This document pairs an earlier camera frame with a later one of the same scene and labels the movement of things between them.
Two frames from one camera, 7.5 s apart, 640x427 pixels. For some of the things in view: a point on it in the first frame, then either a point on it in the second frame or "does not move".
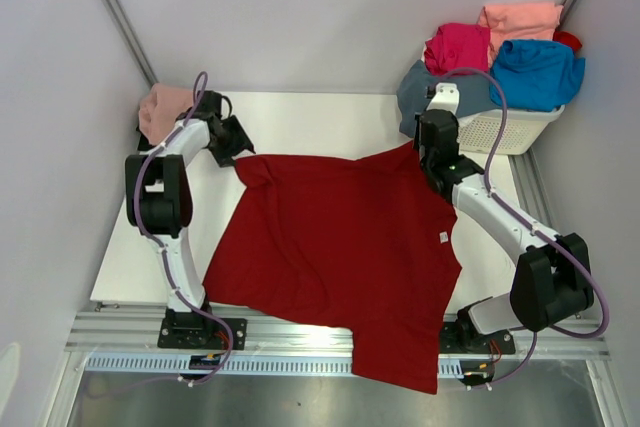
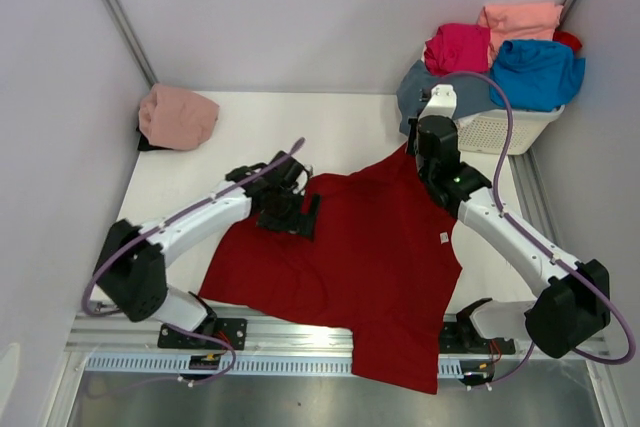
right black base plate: (460, 336) does not move
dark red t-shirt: (365, 244) does not move
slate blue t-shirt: (474, 90) does not move
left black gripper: (239, 144) -> (297, 222)
